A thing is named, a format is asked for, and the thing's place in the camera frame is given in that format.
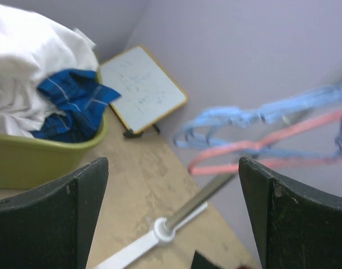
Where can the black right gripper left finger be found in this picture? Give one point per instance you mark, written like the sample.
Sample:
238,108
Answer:
53,225

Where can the yellow framed whiteboard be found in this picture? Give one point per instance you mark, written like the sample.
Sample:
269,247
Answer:
148,93

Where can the black shirt on hanger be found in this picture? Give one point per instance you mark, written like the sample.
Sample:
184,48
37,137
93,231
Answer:
201,262

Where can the white shirt in basket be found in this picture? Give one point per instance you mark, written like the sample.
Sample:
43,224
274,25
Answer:
32,48

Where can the blue wire hangers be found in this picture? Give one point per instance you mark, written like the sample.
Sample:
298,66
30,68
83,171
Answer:
207,130

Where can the blue plaid shirt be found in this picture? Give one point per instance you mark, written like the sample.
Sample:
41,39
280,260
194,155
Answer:
82,100

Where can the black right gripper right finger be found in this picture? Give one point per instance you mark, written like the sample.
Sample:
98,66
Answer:
294,225

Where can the metal clothes rack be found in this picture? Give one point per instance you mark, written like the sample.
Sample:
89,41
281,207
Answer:
164,229

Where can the green laundry basket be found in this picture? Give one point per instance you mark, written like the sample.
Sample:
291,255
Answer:
29,162

